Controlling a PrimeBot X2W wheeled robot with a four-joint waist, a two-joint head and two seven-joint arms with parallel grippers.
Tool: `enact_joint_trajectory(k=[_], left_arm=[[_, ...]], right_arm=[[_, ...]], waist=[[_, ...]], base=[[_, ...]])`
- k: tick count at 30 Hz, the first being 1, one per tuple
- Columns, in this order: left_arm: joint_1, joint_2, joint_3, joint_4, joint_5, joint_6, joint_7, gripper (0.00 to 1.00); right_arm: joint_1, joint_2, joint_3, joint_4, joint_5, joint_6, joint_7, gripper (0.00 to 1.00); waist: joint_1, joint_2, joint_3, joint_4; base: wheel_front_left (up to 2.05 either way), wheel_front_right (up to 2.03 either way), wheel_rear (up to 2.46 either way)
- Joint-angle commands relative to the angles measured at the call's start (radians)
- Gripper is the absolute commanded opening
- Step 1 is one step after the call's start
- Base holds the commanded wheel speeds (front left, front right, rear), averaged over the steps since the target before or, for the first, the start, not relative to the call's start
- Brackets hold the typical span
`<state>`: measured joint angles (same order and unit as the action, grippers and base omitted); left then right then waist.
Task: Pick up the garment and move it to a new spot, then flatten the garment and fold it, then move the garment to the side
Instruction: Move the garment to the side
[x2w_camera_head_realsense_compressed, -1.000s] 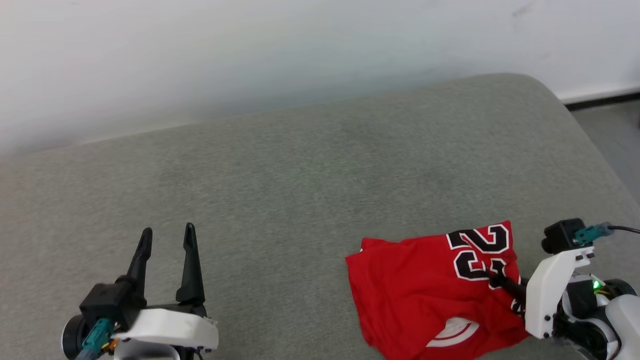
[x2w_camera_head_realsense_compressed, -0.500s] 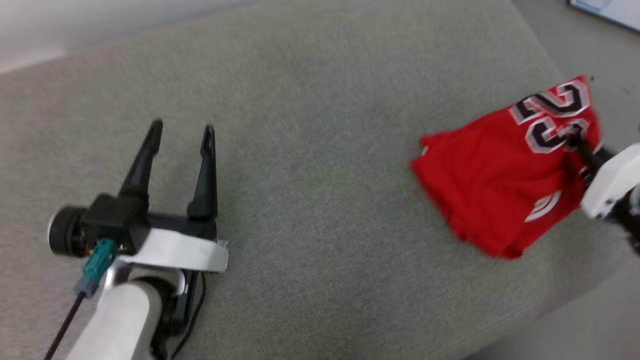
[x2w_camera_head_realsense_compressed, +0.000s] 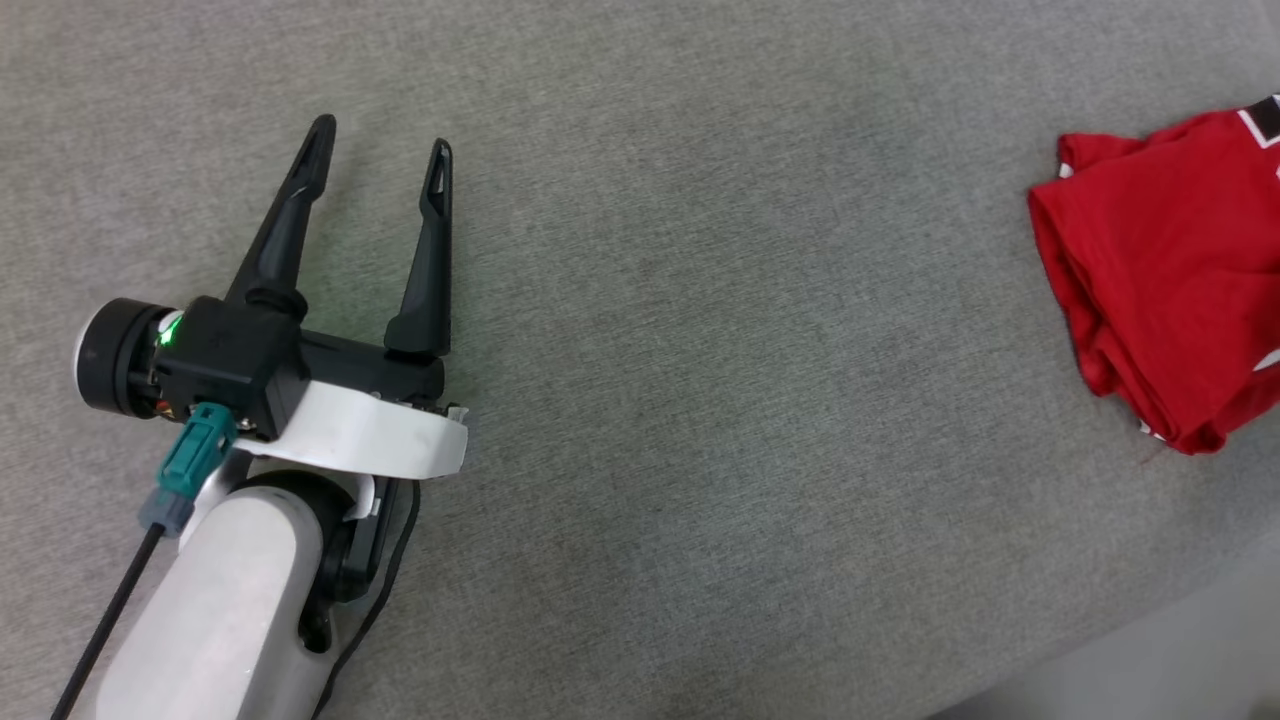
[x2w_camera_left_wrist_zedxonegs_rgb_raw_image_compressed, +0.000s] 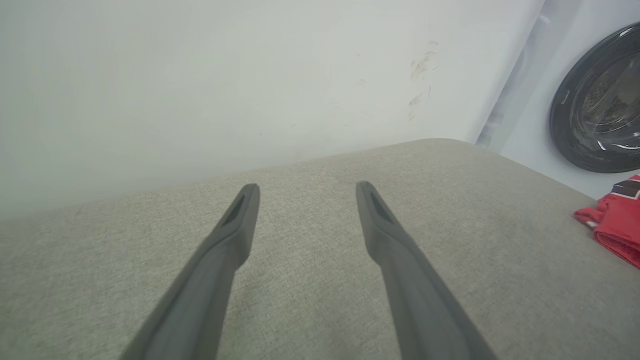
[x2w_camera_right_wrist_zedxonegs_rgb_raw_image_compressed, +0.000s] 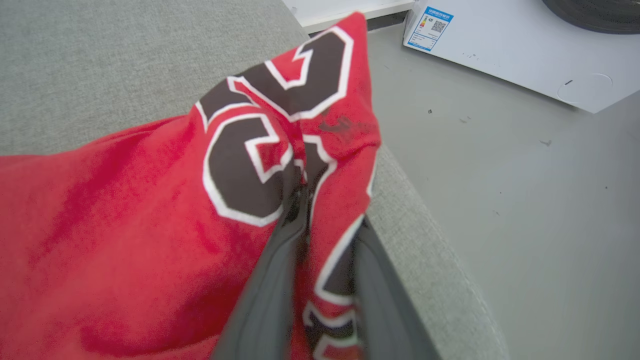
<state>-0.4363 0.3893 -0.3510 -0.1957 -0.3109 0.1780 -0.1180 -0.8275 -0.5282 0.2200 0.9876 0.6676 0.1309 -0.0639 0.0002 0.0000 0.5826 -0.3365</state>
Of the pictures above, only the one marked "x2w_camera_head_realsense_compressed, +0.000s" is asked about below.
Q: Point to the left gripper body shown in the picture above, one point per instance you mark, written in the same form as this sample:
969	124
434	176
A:
370	430

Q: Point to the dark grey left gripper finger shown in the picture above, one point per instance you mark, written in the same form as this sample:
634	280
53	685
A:
285	230
430	270

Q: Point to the red Bulls 23 basketball jersey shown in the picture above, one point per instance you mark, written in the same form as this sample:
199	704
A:
1170	270

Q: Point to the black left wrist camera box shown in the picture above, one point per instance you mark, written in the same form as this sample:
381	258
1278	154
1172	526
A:
235	360

